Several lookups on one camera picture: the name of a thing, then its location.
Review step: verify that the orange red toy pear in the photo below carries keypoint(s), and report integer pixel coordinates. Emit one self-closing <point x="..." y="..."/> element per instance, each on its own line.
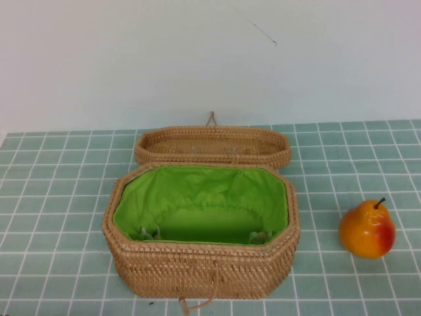
<point x="365" y="233"/>

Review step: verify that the woven rattan basket lid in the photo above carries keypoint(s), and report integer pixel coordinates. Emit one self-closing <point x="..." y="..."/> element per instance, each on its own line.
<point x="210" y="145"/>

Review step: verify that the green fabric basket liner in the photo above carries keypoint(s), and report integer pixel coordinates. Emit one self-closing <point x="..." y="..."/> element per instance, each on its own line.
<point x="197" y="191"/>

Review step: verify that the woven rattan basket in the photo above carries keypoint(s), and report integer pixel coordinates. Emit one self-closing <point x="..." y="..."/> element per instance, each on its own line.
<point x="197" y="270"/>

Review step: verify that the pale green liner tie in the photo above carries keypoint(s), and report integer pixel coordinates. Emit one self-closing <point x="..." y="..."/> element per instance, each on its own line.
<point x="149" y="233"/>
<point x="261" y="237"/>

